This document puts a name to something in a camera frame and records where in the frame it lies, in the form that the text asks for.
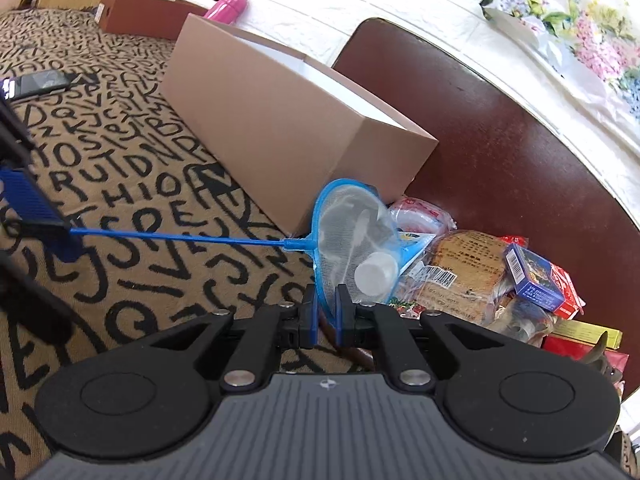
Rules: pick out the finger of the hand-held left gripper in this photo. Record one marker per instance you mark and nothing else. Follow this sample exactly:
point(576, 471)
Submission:
point(67, 247)
point(30, 200)

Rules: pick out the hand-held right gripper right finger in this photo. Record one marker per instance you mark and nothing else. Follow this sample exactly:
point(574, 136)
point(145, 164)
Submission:
point(345, 317)

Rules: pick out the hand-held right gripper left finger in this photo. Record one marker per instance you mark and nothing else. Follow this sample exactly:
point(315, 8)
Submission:
point(309, 317)

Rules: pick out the small white-capped bottle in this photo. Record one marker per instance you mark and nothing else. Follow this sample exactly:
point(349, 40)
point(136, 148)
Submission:
point(375, 275)

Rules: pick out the blue fishing net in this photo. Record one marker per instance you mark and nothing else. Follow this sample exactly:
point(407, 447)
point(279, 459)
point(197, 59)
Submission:
point(345, 240)

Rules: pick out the red green snack packet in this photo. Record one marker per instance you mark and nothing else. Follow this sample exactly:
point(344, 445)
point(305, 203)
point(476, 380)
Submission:
point(406, 306)

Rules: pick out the letter print blanket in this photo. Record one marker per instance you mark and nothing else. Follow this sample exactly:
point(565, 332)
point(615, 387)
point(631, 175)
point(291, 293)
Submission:
point(125, 160)

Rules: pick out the black smartphone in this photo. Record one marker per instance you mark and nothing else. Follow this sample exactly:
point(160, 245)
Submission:
point(40, 85)

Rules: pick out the pink white clear packet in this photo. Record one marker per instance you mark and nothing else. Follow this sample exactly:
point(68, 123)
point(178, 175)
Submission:
point(422, 217)

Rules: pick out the bread packet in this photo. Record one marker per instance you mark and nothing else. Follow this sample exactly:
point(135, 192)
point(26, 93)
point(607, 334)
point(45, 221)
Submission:
point(465, 275)

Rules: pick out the blue red card box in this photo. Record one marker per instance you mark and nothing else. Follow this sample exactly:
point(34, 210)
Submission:
point(540, 280)

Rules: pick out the brown low cardboard box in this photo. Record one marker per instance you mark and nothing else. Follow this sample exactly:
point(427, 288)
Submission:
point(145, 10)

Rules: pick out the yellow box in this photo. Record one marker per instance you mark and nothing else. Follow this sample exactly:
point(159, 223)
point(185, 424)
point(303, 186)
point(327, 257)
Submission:
point(590, 332)

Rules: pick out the grey hair claw clip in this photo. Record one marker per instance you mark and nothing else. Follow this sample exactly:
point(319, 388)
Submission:
point(602, 360)

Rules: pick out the pink bottle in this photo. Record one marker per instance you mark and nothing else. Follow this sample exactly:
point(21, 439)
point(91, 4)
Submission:
point(227, 6)

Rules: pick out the floral printed bag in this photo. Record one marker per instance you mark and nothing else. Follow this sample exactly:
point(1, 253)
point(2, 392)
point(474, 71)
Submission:
point(575, 25)

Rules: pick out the maroon leather bed frame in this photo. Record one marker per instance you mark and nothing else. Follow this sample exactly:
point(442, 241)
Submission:
point(500, 135)

